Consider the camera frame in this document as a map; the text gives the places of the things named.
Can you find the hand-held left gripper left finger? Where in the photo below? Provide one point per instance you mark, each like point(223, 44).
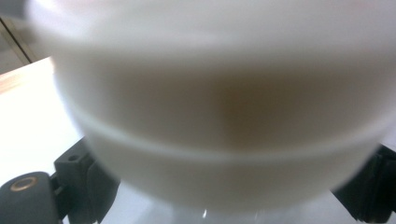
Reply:
point(90, 186)

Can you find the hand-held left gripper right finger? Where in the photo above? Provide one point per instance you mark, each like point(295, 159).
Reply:
point(370, 193)

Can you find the white table cover sheet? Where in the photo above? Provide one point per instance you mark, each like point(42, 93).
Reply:
point(31, 130)

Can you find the wooden table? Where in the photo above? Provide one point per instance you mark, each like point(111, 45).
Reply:
point(18, 79)

